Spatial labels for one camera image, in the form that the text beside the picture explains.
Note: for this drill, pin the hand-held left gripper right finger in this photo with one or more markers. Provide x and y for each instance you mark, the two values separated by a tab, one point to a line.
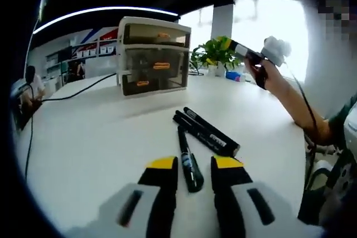
234	201

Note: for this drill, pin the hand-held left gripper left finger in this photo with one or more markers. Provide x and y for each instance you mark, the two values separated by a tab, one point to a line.
156	199

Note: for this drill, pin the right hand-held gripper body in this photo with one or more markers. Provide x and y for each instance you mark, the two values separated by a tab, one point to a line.
276	51

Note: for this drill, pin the thin black pen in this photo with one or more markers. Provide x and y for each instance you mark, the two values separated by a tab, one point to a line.
189	165

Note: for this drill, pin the black marker pen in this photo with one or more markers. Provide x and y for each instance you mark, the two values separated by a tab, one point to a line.
184	123
195	115

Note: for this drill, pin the smoky wide organizer drawer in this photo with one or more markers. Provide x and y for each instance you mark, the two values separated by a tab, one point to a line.
145	37

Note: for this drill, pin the person's right hand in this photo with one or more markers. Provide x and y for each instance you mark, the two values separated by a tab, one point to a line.
272	72

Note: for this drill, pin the large potted green plant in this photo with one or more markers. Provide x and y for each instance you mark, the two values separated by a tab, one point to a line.
217	51

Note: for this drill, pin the blue tissue pack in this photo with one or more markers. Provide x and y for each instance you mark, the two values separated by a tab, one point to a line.
235	76

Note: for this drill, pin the person's dark green shirt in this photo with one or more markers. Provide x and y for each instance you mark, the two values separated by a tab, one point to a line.
338	121

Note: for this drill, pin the white drawer organizer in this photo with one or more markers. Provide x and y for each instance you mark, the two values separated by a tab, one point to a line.
153	20

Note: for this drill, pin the white chest device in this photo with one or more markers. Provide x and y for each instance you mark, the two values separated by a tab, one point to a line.
352	129

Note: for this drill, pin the shelf with white bins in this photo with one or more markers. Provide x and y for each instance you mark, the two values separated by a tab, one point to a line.
92	51

